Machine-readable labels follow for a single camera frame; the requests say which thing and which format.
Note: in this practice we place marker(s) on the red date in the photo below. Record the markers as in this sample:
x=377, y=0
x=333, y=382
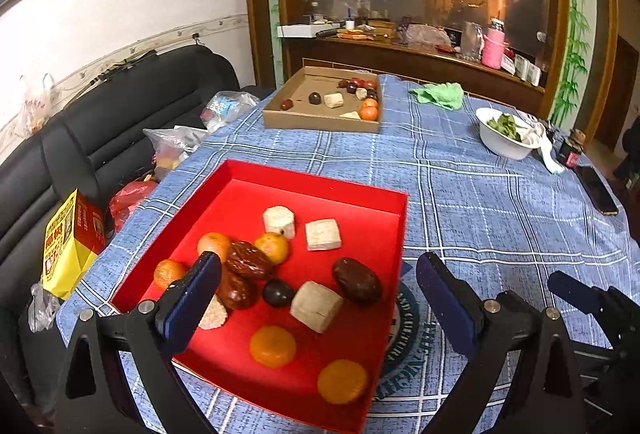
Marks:
x=356, y=280
x=237, y=290
x=286, y=104
x=248, y=259
x=369, y=84

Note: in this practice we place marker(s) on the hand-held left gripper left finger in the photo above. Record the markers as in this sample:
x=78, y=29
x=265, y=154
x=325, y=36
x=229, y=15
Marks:
x=192, y=301

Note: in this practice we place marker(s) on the black sofa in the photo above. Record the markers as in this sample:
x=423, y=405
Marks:
x=125, y=113

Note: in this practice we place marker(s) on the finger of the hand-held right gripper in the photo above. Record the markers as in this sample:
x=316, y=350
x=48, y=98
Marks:
x=570, y=286

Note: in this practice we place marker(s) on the pink bottle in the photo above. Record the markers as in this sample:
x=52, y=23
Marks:
x=492, y=47

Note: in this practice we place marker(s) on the red plastic bag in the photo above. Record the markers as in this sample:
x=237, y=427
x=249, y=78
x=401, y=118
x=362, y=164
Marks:
x=132, y=201

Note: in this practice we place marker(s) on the white bowl with greens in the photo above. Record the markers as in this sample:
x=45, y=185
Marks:
x=505, y=136

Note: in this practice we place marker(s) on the wooden glass partition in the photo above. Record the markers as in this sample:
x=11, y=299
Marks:
x=550, y=3

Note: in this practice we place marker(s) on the clear plastic bag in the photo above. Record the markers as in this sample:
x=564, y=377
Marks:
x=230, y=106
x=40, y=309
x=425, y=33
x=172, y=143

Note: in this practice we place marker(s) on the yellow and red carton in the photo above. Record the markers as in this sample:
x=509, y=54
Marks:
x=70, y=239

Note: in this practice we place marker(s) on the hanging plastic bag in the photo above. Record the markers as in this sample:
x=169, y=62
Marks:
x=32, y=101

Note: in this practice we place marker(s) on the orange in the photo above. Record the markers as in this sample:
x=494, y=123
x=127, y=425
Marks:
x=169, y=274
x=369, y=114
x=371, y=102
x=342, y=380
x=212, y=245
x=272, y=346
x=273, y=246

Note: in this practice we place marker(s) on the white and green cloth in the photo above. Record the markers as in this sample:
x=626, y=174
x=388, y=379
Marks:
x=546, y=148

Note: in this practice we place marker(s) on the dark plum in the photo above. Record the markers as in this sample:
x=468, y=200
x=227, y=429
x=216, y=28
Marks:
x=278, y=292
x=351, y=87
x=314, y=98

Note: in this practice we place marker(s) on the white flat box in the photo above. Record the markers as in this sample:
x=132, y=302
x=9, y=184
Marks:
x=300, y=30

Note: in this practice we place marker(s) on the dark jar with red label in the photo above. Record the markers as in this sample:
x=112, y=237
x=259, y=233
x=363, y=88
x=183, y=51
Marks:
x=570, y=149

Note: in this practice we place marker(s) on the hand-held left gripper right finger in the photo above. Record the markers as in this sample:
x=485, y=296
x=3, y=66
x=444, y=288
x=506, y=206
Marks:
x=447, y=301

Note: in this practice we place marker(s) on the red box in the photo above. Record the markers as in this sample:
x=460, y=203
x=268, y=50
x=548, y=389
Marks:
x=300, y=194

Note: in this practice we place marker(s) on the smartphone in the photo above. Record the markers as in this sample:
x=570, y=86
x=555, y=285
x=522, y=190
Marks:
x=597, y=190

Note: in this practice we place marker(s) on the clear glass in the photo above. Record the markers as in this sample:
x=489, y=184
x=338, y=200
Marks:
x=472, y=39

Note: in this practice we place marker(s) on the blue plaid tablecloth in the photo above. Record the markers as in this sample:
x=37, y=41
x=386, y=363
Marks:
x=475, y=224

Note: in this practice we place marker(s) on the cardboard box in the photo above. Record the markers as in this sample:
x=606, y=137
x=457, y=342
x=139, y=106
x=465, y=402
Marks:
x=300, y=111

